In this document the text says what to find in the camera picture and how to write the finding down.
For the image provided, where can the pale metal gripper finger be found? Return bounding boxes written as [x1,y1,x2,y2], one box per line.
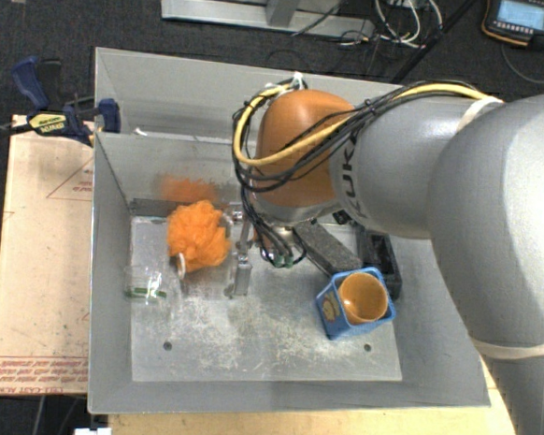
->
[235,261,254,299]
[222,251,241,301]

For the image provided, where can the orange mesh bath sponge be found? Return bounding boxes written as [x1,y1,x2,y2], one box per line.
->
[162,196,236,283]

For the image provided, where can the grey metal bin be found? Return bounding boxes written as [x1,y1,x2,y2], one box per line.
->
[66,46,517,435]

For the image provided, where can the blue box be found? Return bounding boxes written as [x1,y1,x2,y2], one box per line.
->
[311,262,401,347]

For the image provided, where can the orange cup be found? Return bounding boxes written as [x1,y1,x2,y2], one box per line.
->
[335,269,393,329]

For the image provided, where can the black plastic tray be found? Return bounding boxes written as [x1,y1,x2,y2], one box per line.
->
[349,223,408,303]

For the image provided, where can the brown cardboard board, red print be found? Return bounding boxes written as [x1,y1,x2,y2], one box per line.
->
[0,113,109,405]

